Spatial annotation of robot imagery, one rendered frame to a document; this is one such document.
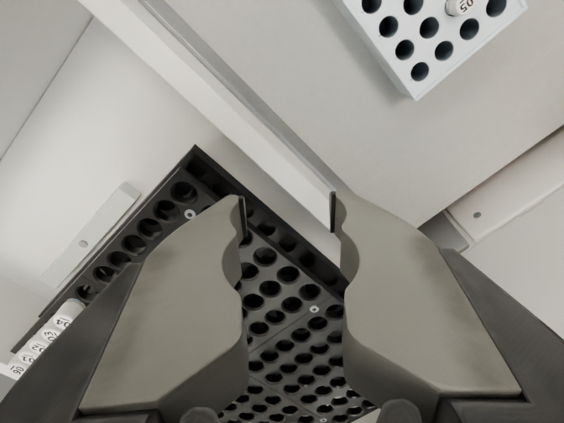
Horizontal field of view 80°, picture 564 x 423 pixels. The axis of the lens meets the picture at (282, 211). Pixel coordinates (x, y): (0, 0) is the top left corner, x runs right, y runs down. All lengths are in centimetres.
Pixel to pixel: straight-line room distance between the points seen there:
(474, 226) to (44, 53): 35
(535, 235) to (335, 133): 18
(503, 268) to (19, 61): 34
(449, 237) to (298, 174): 23
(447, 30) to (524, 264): 18
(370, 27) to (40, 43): 19
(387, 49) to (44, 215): 26
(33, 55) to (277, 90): 16
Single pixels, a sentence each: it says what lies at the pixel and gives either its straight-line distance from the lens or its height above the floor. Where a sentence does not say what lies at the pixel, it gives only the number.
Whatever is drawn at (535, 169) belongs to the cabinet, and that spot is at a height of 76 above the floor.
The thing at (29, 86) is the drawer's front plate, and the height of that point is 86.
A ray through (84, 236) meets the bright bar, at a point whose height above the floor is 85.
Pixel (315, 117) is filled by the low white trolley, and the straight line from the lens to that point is 30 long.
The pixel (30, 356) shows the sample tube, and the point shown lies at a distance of 26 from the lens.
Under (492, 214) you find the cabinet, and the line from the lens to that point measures 37.
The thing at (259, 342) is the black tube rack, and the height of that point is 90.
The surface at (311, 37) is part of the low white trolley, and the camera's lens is 29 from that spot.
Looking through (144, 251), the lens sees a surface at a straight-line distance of 20.
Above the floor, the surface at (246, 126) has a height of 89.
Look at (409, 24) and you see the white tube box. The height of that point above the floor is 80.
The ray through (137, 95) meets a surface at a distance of 23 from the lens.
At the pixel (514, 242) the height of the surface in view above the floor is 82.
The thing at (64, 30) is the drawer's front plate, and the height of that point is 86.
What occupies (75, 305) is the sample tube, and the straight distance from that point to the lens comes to 23.
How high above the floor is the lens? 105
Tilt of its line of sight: 60 degrees down
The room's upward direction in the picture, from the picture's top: 178 degrees clockwise
